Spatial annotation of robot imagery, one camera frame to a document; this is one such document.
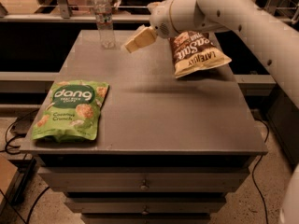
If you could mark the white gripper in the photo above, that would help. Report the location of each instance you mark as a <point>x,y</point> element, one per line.
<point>160,19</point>

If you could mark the clear plastic water bottle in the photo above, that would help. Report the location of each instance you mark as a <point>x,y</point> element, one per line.
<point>104,22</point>

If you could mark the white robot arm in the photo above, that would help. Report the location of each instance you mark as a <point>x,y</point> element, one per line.
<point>271,196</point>

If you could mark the brown sea salt chip bag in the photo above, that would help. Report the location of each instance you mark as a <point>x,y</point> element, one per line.
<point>193,51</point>

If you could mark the green dang rice chip bag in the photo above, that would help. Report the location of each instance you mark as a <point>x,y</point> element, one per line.
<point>72,112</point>

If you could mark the grey drawer cabinet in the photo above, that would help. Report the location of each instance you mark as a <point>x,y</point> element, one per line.
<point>192,139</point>

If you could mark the metal railing shelf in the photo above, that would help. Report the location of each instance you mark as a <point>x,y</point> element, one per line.
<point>78,11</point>

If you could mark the top drawer metal knob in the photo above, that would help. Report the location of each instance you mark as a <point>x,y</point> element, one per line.
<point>144,185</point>

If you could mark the drawer metal knob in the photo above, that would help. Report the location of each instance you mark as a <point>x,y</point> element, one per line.
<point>145,210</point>
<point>144,185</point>

